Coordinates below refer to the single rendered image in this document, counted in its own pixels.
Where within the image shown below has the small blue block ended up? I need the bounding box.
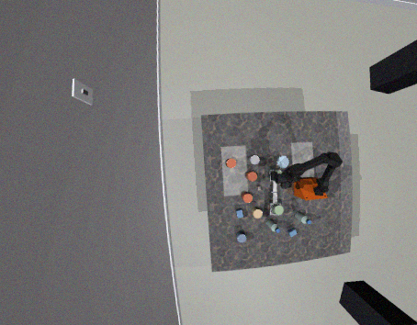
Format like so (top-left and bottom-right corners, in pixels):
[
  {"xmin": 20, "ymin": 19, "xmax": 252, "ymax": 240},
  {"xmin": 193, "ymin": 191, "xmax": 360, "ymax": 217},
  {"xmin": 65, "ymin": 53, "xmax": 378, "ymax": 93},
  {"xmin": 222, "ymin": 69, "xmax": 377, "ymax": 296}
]
[
  {"xmin": 287, "ymin": 228, "xmax": 297, "ymax": 237},
  {"xmin": 235, "ymin": 209, "xmax": 243, "ymax": 218}
]

